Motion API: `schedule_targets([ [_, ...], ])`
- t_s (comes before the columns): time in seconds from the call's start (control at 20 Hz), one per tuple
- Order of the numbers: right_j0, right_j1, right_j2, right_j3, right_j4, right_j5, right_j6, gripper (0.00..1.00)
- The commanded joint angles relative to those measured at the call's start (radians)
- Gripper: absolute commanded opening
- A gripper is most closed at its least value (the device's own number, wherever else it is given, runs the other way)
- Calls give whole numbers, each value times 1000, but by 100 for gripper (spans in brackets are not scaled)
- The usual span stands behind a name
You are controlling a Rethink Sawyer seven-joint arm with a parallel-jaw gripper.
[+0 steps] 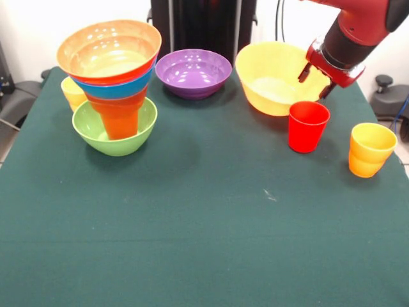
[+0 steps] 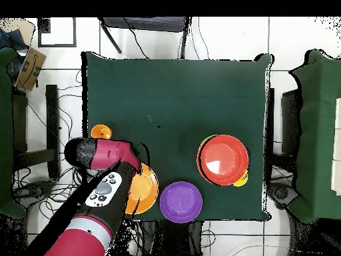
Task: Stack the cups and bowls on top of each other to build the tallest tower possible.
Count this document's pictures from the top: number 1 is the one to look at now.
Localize dark grey equipment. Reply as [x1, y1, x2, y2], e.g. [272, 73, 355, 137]
[0, 41, 14, 94]

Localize dark green tablecloth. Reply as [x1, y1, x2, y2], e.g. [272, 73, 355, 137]
[0, 65, 409, 307]

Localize wide shallow orange bowl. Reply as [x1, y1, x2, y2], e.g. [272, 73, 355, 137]
[56, 19, 162, 86]

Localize purple bowl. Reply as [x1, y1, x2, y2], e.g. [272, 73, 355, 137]
[154, 48, 233, 100]

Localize red cup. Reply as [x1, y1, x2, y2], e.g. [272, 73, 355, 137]
[287, 101, 332, 154]

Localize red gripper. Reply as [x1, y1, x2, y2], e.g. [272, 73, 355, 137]
[297, 36, 366, 102]

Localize yellow cup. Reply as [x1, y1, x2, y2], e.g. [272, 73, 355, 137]
[60, 76, 89, 113]

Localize stepped orange-yellow cup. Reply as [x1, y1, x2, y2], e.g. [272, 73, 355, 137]
[348, 122, 399, 178]

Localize green bowl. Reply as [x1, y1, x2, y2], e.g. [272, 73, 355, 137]
[72, 95, 158, 157]

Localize small orange bowl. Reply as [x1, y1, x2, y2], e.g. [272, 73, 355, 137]
[84, 83, 148, 116]

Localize blue cable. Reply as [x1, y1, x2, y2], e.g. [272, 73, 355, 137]
[392, 95, 409, 132]

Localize tall orange cup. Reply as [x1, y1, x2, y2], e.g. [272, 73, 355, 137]
[99, 107, 140, 141]

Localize large yellow bowl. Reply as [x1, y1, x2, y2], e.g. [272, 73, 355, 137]
[235, 41, 333, 117]

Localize black wall cables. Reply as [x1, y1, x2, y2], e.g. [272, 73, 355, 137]
[275, 0, 288, 44]

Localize blue bowl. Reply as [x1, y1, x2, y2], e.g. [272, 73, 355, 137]
[72, 67, 155, 100]

